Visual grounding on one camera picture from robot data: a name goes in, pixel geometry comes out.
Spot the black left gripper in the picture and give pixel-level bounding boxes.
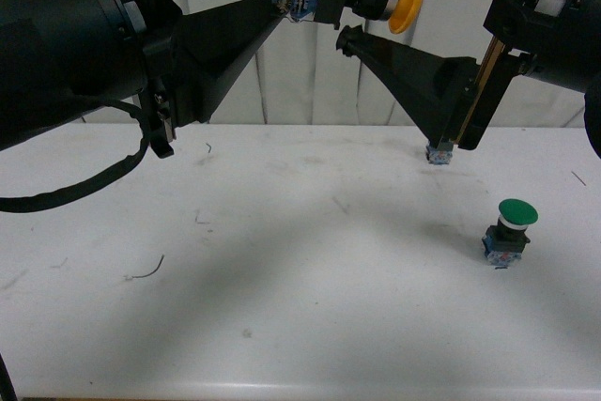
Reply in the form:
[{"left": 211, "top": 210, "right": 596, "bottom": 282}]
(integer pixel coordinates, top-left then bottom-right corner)
[{"left": 126, "top": 0, "right": 283, "bottom": 158}]

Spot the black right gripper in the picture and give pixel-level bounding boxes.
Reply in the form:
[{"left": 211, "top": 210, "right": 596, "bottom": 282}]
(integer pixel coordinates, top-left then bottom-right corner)
[{"left": 336, "top": 0, "right": 557, "bottom": 149}]

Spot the red push button switch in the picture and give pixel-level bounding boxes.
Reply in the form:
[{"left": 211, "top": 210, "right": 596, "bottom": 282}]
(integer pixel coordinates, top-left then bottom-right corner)
[{"left": 425, "top": 142, "right": 455, "bottom": 165}]

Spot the green push button switch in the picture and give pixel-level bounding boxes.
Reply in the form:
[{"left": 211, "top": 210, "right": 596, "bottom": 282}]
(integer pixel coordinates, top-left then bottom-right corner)
[{"left": 482, "top": 198, "right": 539, "bottom": 268}]

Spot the thin dark wire scrap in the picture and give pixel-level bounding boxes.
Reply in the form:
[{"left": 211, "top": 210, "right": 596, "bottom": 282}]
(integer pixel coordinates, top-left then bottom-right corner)
[{"left": 123, "top": 254, "right": 165, "bottom": 281}]

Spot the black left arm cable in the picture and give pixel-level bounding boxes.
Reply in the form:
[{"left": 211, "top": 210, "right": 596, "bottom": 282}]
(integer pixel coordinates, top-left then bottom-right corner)
[{"left": 0, "top": 99, "right": 156, "bottom": 214}]

